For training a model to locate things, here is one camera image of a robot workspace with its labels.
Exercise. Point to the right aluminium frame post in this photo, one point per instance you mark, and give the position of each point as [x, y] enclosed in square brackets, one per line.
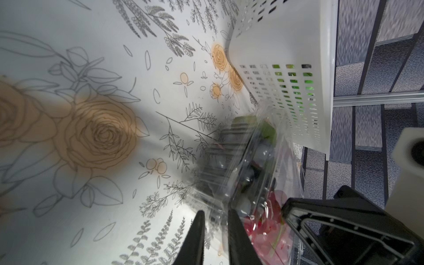
[387, 98]

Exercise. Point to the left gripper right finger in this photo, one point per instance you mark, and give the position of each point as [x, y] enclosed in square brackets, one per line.
[241, 251]

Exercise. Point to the floral tablecloth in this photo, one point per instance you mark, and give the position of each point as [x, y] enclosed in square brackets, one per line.
[108, 110]

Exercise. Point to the bright green grape bunch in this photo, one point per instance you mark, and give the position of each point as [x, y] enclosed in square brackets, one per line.
[295, 85]

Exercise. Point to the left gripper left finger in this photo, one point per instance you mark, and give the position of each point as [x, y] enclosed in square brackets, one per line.
[192, 249]

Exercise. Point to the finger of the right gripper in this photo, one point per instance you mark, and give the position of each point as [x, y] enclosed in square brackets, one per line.
[351, 230]

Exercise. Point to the red grape bunch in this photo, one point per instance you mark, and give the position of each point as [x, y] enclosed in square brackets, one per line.
[270, 235]

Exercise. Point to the white plastic basket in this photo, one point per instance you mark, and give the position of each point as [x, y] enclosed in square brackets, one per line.
[285, 53]

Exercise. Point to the clear plastic clamshell container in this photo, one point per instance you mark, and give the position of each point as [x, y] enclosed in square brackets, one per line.
[285, 177]

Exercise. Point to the dark blue grape bunch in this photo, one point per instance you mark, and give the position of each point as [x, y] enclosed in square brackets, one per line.
[237, 170]

